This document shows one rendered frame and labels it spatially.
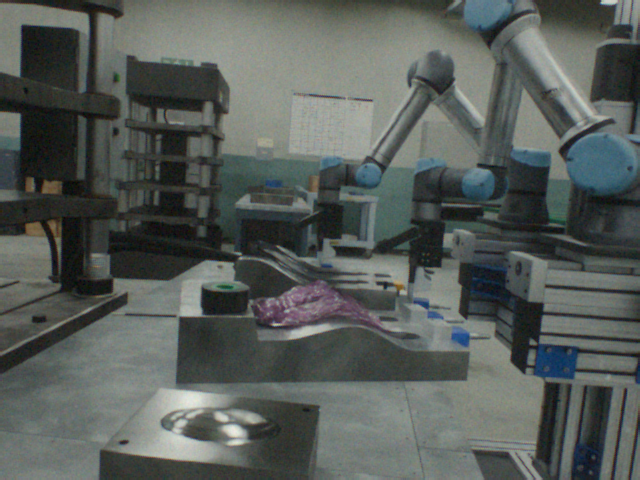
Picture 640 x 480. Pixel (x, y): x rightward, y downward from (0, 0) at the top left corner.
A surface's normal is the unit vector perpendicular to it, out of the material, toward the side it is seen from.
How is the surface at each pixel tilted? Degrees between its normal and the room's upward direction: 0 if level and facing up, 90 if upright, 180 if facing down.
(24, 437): 0
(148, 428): 0
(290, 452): 0
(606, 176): 96
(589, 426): 90
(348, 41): 90
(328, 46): 90
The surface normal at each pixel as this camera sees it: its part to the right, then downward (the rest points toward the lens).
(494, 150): -0.33, 0.13
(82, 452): 0.07, -0.99
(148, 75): 0.07, 0.13
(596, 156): -0.60, 0.16
